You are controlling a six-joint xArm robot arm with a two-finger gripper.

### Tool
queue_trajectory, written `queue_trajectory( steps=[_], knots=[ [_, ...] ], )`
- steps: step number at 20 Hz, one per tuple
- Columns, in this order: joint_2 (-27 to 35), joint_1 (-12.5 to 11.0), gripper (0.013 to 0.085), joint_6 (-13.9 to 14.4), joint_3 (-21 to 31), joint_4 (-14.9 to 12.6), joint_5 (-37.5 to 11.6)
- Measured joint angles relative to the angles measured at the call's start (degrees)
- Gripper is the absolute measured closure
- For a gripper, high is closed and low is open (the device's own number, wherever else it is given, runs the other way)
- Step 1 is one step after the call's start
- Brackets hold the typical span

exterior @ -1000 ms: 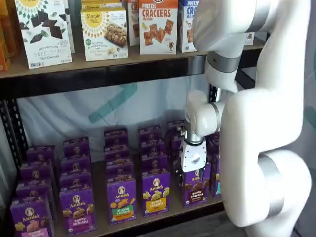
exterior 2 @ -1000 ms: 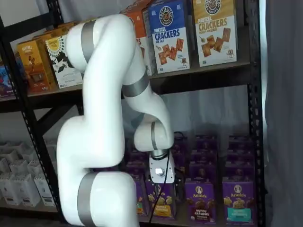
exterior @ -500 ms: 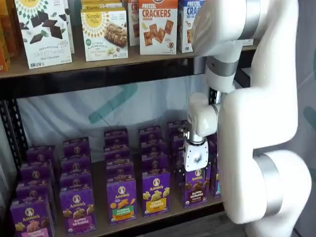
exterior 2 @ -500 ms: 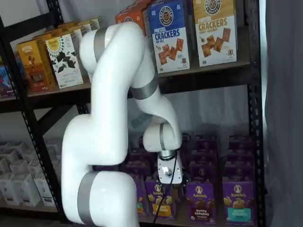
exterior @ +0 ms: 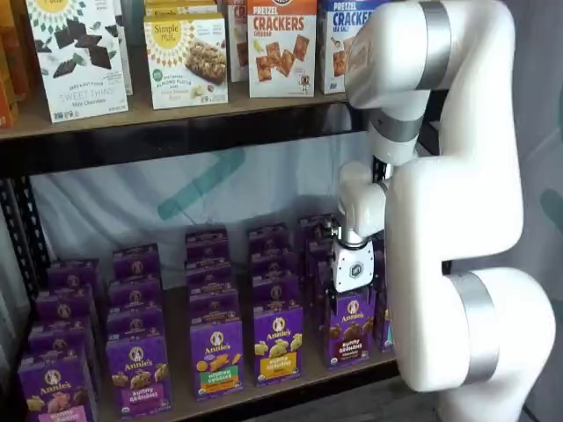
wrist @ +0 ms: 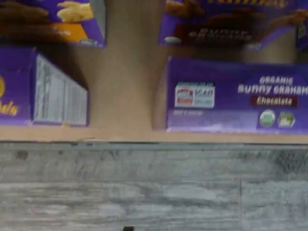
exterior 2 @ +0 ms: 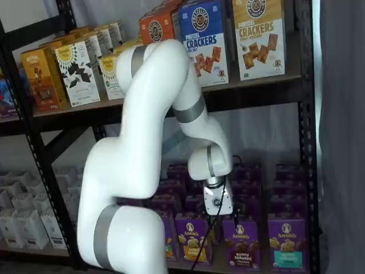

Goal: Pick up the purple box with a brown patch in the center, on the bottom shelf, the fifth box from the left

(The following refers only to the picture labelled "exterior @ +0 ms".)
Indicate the yellow Simple Mills bars box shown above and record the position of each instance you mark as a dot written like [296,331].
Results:
[180,6]
[184,61]

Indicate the purple Annie's snack box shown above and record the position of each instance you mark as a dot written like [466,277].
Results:
[268,237]
[136,261]
[214,305]
[59,336]
[63,305]
[276,290]
[134,323]
[270,263]
[206,244]
[135,292]
[211,274]
[72,274]

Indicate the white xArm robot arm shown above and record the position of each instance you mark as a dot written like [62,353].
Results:
[462,176]

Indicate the purple Annie's box orange label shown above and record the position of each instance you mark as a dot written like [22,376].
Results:
[216,360]

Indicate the orange-yellow snack box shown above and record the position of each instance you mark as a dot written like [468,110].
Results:
[19,44]
[6,96]

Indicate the orange pretzel crackers box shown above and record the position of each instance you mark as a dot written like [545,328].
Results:
[237,44]
[281,53]

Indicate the grey curtain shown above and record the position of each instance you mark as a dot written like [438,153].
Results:
[541,110]

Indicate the black metal shelving rack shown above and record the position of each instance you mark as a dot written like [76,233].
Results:
[132,145]

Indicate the blue pretzel crackers box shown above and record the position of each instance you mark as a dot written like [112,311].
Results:
[332,53]

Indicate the white Simple Mills sweet thins box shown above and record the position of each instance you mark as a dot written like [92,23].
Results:
[75,66]
[126,66]

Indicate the purple Annie's box yellow patch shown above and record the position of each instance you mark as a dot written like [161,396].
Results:
[278,347]

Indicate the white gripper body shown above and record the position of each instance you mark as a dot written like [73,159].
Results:
[354,268]

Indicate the purple Annie's bunny grahams box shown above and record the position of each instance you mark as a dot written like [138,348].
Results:
[138,373]

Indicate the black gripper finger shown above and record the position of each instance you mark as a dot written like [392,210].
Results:
[330,296]
[374,295]

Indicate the white backdrop cloth teal logo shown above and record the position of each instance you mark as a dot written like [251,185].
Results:
[110,198]

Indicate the purple Annie's box pink patch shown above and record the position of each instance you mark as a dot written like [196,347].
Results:
[55,387]

